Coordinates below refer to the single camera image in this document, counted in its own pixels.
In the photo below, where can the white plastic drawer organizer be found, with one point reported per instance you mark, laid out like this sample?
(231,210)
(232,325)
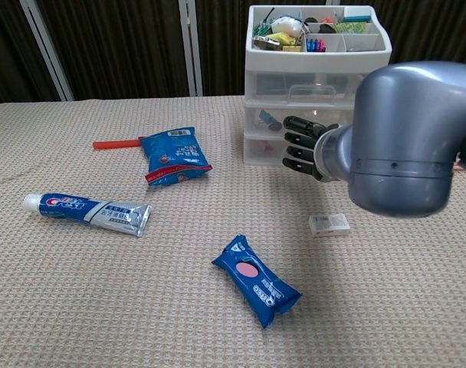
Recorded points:
(317,61)

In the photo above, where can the blue white toothpaste tube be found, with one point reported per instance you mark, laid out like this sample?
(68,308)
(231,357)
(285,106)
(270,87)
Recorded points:
(83,211)

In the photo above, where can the beige woven tablecloth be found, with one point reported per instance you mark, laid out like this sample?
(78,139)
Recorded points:
(64,287)

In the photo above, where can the blue and black trinket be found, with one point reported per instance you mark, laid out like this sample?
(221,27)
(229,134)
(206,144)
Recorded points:
(269,119)

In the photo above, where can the green flat packet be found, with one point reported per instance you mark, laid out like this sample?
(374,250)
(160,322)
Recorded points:
(350,27)

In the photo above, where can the green circuit packet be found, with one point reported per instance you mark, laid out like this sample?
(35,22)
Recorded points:
(258,27)

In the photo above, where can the red orange small packet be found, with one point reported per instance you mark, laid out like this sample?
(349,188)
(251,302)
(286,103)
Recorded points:
(327,18)

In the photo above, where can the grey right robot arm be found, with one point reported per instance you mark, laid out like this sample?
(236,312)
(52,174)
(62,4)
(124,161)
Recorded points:
(401,134)

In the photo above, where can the white teal eraser box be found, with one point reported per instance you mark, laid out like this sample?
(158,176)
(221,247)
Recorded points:
(356,15)

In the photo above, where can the red plastic stick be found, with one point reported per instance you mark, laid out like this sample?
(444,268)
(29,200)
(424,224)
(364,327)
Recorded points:
(114,144)

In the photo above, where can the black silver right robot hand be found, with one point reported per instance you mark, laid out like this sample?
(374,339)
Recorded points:
(300,142)

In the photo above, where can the black round disc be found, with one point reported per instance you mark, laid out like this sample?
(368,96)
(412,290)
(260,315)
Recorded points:
(327,28)

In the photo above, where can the small white cardboard box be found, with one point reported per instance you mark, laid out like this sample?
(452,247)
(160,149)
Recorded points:
(329,225)

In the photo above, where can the clear plastic lowest drawer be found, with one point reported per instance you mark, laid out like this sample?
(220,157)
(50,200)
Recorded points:
(263,151)

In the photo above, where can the black small lump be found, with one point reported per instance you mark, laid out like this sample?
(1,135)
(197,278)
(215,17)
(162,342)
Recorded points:
(311,20)

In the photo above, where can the blue pink clip set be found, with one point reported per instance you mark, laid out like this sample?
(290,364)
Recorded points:
(315,44)

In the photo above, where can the blue snack bag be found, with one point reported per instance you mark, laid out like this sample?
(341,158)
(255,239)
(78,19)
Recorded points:
(175,157)

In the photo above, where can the grey metal frame post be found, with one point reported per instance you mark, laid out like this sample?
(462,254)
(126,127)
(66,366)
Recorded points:
(191,50)
(47,50)

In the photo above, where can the white crumpled wrapper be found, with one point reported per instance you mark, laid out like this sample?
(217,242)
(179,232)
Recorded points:
(284,26)

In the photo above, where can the blue cookie pack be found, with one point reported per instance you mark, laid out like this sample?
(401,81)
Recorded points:
(256,283)

